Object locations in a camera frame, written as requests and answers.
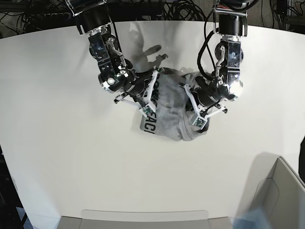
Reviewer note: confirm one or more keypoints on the grey T-shirt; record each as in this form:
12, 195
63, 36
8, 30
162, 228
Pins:
172, 118

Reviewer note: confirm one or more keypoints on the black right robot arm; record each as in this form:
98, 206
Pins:
93, 19

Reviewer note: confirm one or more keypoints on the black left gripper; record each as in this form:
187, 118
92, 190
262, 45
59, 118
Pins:
206, 94

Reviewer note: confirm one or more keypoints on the grey bin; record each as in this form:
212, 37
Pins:
279, 201
96, 219

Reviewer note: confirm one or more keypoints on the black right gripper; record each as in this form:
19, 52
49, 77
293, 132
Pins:
136, 89

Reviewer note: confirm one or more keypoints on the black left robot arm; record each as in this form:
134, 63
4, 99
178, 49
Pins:
230, 22

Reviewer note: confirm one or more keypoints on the black power strip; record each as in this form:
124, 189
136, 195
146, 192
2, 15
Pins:
61, 16

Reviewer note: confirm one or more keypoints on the grey bin bottom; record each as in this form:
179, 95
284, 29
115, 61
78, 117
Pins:
96, 219

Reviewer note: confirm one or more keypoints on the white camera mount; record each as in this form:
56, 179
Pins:
148, 106
202, 113

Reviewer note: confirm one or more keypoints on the grey bin right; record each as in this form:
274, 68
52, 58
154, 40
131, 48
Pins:
279, 201

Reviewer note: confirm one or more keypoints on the dark object right edge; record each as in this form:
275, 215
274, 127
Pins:
301, 166

